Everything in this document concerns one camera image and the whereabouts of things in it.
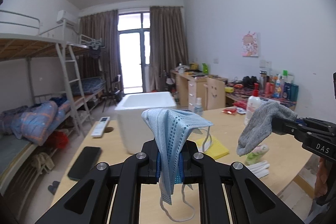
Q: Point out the person right hand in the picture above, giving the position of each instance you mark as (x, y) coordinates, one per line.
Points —
(320, 188)

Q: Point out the white lotion bottle red cap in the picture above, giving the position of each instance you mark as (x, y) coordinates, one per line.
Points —
(252, 104)

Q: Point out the black folding chair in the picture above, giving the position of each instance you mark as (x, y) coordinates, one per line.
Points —
(114, 94)

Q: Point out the brown curtain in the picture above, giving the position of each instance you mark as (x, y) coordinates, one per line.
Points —
(168, 44)
(103, 60)

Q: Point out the white cloth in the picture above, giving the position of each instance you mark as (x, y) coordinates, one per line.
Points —
(260, 169)

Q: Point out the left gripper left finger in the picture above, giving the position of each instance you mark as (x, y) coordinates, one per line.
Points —
(108, 193)

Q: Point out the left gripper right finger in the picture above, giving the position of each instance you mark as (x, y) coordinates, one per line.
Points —
(231, 193)

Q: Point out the blue surgical face mask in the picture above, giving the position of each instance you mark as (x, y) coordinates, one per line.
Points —
(171, 129)

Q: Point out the wooden smiley chair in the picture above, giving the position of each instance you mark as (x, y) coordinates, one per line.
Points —
(215, 93)

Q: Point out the white air conditioner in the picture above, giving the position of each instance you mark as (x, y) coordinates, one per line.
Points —
(66, 18)

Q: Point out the black smartphone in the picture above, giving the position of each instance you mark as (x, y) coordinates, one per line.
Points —
(86, 160)

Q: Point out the green floral tissue pack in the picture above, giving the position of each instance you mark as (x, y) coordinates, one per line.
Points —
(256, 154)

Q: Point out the right brown curtain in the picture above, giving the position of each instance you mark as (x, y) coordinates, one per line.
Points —
(168, 44)

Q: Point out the grey sock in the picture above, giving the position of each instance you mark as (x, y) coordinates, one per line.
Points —
(259, 126)

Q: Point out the glass balcony door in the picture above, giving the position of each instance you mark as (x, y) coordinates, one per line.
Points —
(134, 41)

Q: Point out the anime wall poster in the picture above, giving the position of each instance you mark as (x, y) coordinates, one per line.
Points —
(250, 45)

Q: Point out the white remote control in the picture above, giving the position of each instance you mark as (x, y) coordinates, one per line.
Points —
(99, 128)

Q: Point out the metal bunk bed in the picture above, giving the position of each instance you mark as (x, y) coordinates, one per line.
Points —
(37, 65)

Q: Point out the red snack packet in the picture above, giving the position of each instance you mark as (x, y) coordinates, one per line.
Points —
(232, 110)

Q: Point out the toiletry bottles cluster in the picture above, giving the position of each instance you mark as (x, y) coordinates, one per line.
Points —
(280, 86)

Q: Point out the wooden desk with drawers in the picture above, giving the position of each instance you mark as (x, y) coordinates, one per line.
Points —
(189, 88)

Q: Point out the left brown curtain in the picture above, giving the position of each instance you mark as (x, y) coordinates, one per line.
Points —
(103, 60)

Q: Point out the blue spray bottle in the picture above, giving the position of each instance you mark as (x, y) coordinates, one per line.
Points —
(198, 108)

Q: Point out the white styrofoam box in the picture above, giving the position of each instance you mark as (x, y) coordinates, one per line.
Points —
(133, 130)

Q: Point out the blue plaid quilt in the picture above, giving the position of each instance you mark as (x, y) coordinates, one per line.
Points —
(35, 123)

